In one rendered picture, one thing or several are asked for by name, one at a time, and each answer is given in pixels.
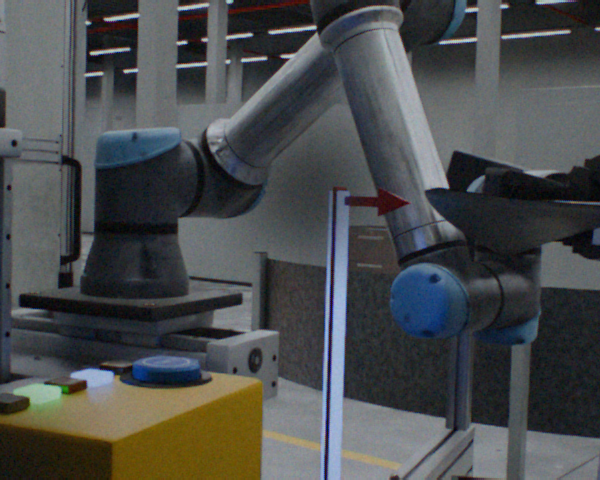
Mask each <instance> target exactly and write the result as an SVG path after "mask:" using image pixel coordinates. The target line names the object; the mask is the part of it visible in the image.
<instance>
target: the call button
mask: <svg viewBox="0 0 600 480"><path fill-rule="evenodd" d="M198 361H201V360H192V359H187V358H178V356H165V355H156V356H153V357H146V359H141V360H138V361H137V362H135V363H134V365H133V379H136V380H139V381H145V382H157V383H175V382H186V381H192V380H197V379H199V378H200V364H199V363H198Z"/></svg>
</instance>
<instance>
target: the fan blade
mask: <svg viewBox="0 0 600 480"><path fill-rule="evenodd" d="M425 196H426V199H427V201H428V202H429V204H430V205H432V206H433V209H434V210H435V211H436V212H437V213H438V214H439V215H440V216H442V217H443V218H444V219H445V220H447V221H449V223H450V224H451V225H453V226H454V227H455V228H457V229H458V230H460V231H462V232H463V233H465V234H467V235H468V236H470V238H471V239H473V240H475V241H476V242H479V243H481V244H482V245H484V246H486V247H488V248H489V249H491V250H494V251H496V253H498V254H505V255H513V256H514V255H516V254H519V253H522V251H525V250H528V249H531V248H534V247H537V246H540V245H544V244H547V243H550V242H553V241H556V240H560V239H564V238H567V237H570V235H574V234H578V233H582V232H585V231H589V230H594V229H598V228H600V201H590V202H579V201H554V200H536V199H526V198H516V197H506V196H498V195H489V194H481V193H473V192H465V190H457V189H451V188H443V187H435V188H430V189H425Z"/></svg>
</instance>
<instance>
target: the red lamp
mask: <svg viewBox="0 0 600 480"><path fill-rule="evenodd" d="M43 385H45V386H53V387H59V388H60V394H62V395H71V394H74V392H78V391H82V390H85V389H87V388H88V380H85V379H77V378H69V376H61V378H57V379H54V380H50V381H45V382H44V383H43Z"/></svg>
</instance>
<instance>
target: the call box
mask: <svg viewBox="0 0 600 480"><path fill-rule="evenodd" d="M262 398H263V384H262V381H261V380H259V379H257V378H252V377H243V376H234V375H226V374H217V373H207V371H205V370H201V369H200V378H199V379H197V380H192V381H186V382H175V383H157V382H145V381H139V380H136V379H133V370H132V371H128V372H124V373H122V374H121V376H116V374H113V379H112V382H109V383H105V384H102V385H99V386H95V387H94V386H88V388H87V389H85V390H82V391H78V392H74V394H71V395H62V394H60V397H59V398H57V399H54V400H51V401H48V402H43V403H40V404H37V403H31V406H30V407H26V408H23V409H20V410H16V411H13V412H9V414H3V412H0V480H260V475H261V437H262Z"/></svg>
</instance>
